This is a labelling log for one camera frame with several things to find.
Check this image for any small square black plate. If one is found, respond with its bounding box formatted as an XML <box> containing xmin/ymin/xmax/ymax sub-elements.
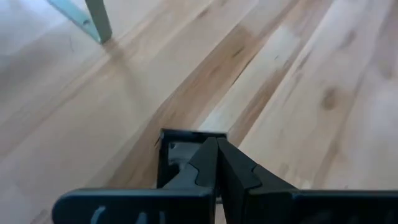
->
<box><xmin>155</xmin><ymin>128</ymin><xmax>228</xmax><ymax>189</ymax></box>

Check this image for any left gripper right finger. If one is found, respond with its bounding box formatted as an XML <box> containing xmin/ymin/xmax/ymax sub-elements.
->
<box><xmin>217</xmin><ymin>139</ymin><xmax>398</xmax><ymax>224</ymax></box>

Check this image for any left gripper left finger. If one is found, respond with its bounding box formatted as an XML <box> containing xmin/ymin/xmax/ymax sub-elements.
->
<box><xmin>52</xmin><ymin>136</ymin><xmax>218</xmax><ymax>224</ymax></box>

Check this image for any pale green perforated shelf rack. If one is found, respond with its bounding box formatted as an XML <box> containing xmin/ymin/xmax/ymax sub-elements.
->
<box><xmin>46</xmin><ymin>0</ymin><xmax>113</xmax><ymax>45</ymax></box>

